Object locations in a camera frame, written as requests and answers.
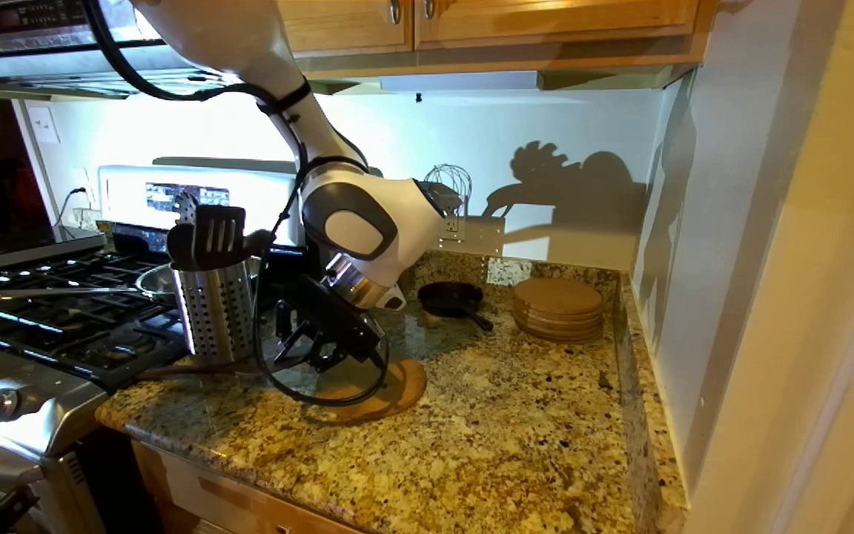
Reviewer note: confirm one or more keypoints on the black cooking spoon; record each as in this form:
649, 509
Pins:
259, 242
182, 244

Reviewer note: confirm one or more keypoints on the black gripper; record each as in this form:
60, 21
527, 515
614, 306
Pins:
328, 321

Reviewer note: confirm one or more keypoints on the round cork trivet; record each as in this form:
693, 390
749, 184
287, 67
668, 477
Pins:
398, 390

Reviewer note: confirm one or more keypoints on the white wall outlet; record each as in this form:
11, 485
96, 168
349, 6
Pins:
42, 123

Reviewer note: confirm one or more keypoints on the small black cast iron skillet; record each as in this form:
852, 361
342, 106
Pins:
451, 297

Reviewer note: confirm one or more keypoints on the wooden upper cabinet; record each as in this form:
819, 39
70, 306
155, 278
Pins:
506, 26

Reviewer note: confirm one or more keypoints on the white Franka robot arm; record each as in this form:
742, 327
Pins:
349, 223

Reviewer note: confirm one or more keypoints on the wooden cabinet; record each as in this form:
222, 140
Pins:
506, 26
239, 500

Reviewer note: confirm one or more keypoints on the wooden lower cabinet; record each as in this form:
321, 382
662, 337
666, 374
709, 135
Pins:
239, 500

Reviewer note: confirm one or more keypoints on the gas stove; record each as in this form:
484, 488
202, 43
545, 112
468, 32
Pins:
72, 327

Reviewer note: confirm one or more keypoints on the large perforated steel utensil rack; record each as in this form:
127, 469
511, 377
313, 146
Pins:
216, 315

